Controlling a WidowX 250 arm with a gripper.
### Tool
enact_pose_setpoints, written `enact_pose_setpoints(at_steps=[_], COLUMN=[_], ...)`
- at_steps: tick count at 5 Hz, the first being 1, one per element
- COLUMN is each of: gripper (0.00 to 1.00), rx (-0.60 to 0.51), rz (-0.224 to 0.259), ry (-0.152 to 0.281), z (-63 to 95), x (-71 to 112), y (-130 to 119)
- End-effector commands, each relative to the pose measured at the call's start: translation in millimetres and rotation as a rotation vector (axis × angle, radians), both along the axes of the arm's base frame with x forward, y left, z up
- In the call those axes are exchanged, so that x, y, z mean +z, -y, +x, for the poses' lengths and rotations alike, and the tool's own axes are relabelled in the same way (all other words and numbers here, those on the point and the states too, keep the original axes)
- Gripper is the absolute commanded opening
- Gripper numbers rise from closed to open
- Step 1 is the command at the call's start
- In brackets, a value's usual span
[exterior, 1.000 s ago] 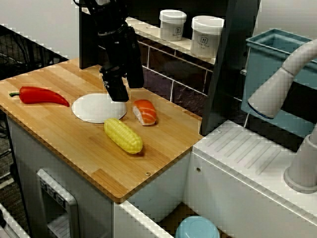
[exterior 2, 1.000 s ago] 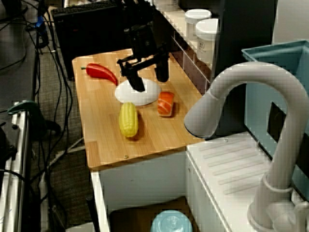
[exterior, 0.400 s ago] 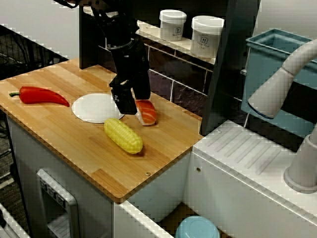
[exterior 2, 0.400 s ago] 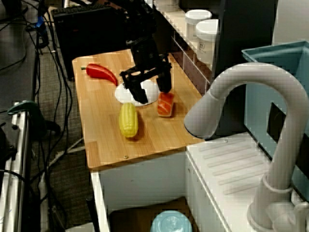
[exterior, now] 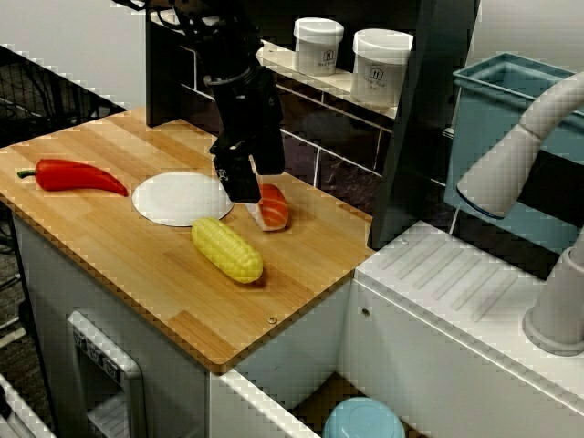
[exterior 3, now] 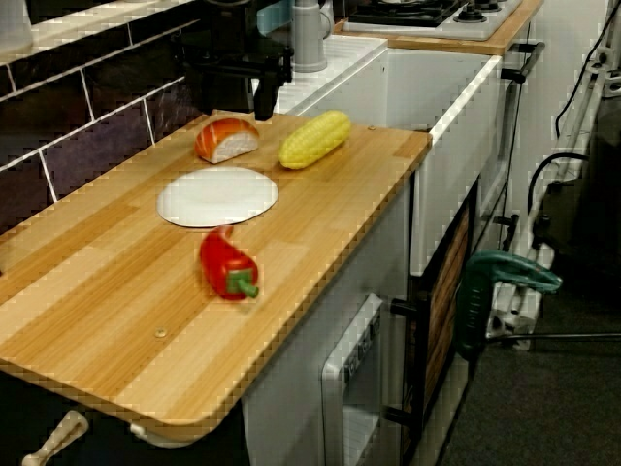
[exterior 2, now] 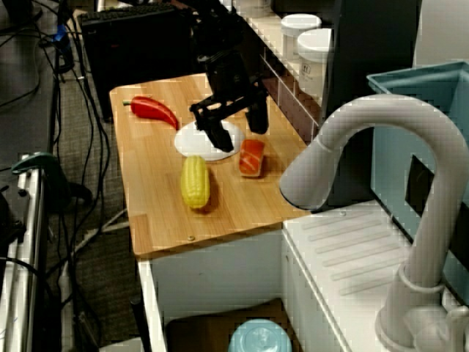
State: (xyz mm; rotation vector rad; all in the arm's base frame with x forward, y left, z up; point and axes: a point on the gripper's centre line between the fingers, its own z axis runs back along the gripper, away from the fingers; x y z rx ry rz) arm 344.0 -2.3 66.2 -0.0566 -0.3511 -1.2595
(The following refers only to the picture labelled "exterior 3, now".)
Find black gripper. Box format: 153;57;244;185
177;4;295;121

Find toy salmon sushi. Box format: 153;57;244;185
194;117;260;164

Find yellow toy corn cob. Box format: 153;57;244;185
278;110;352;171

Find white round plate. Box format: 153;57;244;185
155;166;280;228

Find red toy chili pepper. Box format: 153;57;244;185
199;224;261;302

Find grey toy kitchen faucet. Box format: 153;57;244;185
290;0;336;73

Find dark tiled backsplash panel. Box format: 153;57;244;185
0;18;214;234

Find white toy kitchen sink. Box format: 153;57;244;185
290;33;504;278

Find toy stove top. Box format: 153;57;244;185
341;0;524;42

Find wooden slat drawer front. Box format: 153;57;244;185
422;201;476;414

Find white toy oven door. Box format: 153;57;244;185
318;292;385;466

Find green clamp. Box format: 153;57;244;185
455;250;565;361

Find white toy kitchen cabinet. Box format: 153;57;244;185
241;169;423;466

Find white wooden peg hook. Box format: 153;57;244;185
21;410;89;466
128;421;198;449

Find dark kitchen frame post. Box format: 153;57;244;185
196;0;256;116

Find black cabinet handle bar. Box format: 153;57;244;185
384;296;431;431
493;213;521;253
501;41;547;84

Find black looped cable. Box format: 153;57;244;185
527;151;593;208

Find black hanging cable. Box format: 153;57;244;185
554;0;621;138

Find aluminium frame rails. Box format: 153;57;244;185
484;43;620;351

